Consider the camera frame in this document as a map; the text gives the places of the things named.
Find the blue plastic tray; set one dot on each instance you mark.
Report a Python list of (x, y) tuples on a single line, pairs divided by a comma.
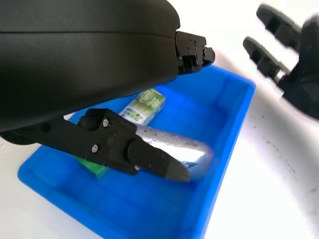
[(149, 206)]

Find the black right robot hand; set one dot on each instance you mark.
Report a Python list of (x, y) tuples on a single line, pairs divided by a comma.
[(309, 74)]

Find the green rectangular carton box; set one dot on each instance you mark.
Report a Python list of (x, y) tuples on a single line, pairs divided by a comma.
[(147, 104)]

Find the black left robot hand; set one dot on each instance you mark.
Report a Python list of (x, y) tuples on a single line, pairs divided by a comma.
[(74, 62)]

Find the silver purple cylindrical can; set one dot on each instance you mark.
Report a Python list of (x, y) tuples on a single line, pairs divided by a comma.
[(179, 147)]

